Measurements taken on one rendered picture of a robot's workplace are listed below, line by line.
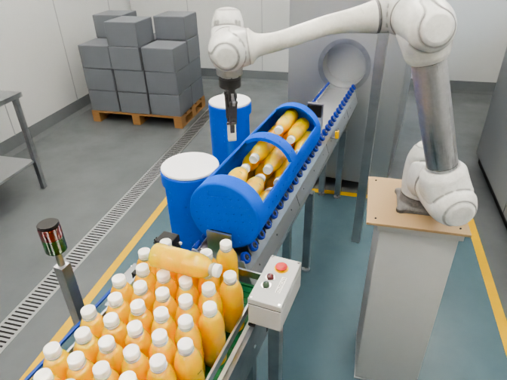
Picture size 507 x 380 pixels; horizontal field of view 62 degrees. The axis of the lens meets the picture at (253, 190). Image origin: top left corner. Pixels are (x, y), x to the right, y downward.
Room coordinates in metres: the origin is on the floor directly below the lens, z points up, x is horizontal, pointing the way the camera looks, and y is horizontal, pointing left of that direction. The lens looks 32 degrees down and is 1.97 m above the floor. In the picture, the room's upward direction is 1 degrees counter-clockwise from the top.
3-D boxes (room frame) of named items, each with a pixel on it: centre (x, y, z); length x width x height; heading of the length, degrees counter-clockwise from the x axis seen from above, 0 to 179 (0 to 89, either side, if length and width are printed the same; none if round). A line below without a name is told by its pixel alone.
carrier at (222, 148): (2.67, 0.14, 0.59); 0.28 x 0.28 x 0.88
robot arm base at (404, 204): (1.45, -0.68, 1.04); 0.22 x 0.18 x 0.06; 165
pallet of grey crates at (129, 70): (5.21, 1.31, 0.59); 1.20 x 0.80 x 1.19; 75
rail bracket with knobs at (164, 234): (1.25, 0.33, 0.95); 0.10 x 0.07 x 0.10; 67
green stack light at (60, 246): (1.00, 0.61, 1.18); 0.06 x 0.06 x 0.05
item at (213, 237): (1.22, 0.13, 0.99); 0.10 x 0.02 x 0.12; 67
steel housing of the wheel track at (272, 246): (2.18, -0.28, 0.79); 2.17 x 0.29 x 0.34; 157
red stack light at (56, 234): (1.00, 0.61, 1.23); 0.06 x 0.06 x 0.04
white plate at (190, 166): (1.77, 0.30, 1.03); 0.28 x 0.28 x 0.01
